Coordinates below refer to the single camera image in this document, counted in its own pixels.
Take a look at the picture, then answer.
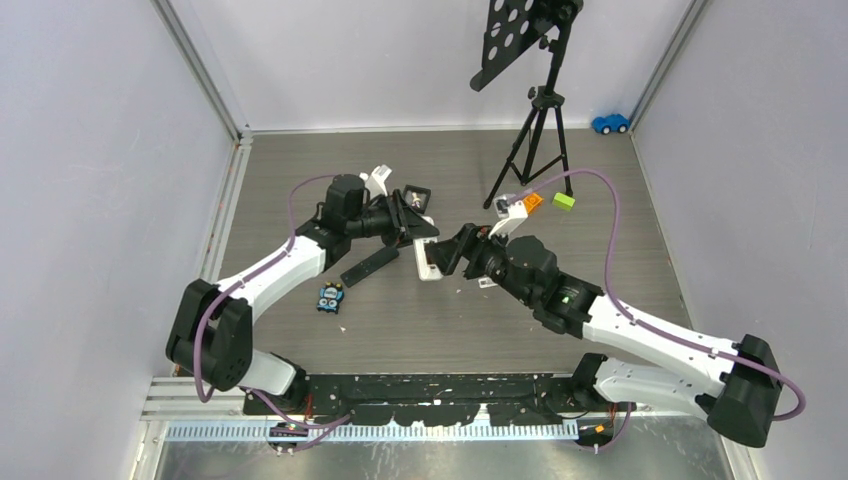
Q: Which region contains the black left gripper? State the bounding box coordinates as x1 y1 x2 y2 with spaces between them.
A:
346 190 437 249

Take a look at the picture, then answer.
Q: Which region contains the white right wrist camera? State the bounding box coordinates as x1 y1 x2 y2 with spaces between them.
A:
488 194 529 238

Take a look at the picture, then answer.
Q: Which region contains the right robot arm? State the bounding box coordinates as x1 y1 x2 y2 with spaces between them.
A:
415 224 784 448

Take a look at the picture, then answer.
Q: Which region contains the black tripod stand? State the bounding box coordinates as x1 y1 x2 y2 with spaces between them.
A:
469 0 585 209

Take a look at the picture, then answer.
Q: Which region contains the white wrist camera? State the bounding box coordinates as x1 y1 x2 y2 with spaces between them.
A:
359 164 392 198
488 194 529 238

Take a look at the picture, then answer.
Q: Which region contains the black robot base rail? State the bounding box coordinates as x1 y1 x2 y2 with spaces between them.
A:
243 371 635 427

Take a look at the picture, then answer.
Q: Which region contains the white remote control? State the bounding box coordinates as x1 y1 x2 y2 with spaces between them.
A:
412 233 443 282

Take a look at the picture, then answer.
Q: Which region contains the black square frame box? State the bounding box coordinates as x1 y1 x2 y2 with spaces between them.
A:
403 184 432 214

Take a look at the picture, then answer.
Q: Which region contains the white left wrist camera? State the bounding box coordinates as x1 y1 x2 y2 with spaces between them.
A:
359 164 392 198

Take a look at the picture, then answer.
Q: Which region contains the white battery cover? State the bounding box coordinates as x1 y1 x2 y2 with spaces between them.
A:
477 277 497 289

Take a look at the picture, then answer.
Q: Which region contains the orange toy brick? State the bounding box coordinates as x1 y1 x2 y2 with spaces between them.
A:
521 193 544 215

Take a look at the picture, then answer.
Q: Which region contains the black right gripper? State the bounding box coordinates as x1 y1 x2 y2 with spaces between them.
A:
425 222 536 307

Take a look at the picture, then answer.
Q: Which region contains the blue toy car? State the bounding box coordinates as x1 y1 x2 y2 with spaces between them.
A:
591 114 630 135

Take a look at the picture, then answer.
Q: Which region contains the green toy brick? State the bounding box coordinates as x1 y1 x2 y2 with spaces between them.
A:
551 192 576 211

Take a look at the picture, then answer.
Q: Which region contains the blue robot face toy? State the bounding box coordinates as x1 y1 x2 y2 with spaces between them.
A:
316 282 345 314

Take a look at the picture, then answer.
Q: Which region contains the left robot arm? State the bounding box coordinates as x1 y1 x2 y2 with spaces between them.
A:
165 165 439 414

